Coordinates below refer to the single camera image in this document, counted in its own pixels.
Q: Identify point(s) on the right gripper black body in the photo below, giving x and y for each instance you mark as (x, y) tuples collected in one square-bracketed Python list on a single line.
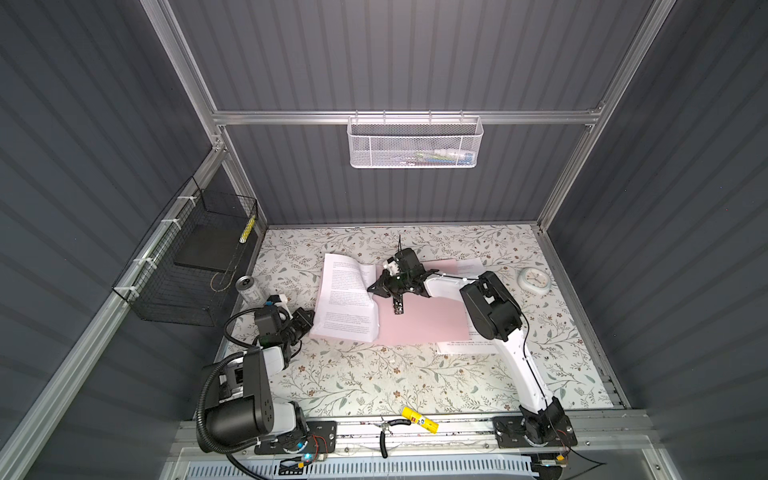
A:
[(401, 280)]

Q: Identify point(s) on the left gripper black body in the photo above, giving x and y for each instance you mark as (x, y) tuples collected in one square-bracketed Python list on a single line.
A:
[(284, 336)]

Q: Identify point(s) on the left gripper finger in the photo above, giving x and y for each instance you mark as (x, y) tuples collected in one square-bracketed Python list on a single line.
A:
[(302, 318), (297, 332)]

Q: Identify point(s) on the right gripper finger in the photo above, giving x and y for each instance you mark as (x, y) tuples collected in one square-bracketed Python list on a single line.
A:
[(385, 286), (416, 283)]

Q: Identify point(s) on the printed paper sheet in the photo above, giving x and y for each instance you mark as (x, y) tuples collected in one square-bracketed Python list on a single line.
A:
[(470, 268), (344, 309), (467, 348)]

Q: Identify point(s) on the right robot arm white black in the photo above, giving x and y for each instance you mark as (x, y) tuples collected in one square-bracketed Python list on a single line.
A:
[(497, 317)]

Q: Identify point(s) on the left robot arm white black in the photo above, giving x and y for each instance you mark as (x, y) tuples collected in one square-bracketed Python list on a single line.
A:
[(235, 409)]

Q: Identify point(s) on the silver folder clip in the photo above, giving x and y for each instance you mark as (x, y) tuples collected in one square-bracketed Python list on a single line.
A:
[(398, 304)]

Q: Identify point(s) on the silver metal can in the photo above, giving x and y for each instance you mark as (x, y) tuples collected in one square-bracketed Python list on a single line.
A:
[(250, 292)]

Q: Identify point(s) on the yellow tube in basket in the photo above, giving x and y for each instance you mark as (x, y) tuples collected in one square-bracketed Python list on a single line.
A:
[(246, 232)]

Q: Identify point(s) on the black notebook in basket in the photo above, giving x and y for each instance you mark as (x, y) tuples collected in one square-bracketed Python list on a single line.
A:
[(211, 248)]

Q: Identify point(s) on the yellow marker pen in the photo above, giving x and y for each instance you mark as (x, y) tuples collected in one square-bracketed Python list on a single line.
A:
[(418, 419)]

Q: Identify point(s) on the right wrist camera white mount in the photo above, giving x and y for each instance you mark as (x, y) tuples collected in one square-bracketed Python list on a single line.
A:
[(395, 265)]

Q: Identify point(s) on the black wire basket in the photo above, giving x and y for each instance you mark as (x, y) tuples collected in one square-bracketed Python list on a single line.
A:
[(187, 269)]

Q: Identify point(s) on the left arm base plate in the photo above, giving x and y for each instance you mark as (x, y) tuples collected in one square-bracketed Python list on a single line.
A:
[(318, 438)]

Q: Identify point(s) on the white wire mesh basket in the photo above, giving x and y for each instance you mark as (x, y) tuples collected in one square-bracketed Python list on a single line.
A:
[(414, 142)]

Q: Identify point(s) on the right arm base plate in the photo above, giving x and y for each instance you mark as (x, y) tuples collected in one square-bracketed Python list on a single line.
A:
[(516, 431)]

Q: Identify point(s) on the aluminium front rail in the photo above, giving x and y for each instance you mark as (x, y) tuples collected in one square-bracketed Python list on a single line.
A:
[(594, 429)]

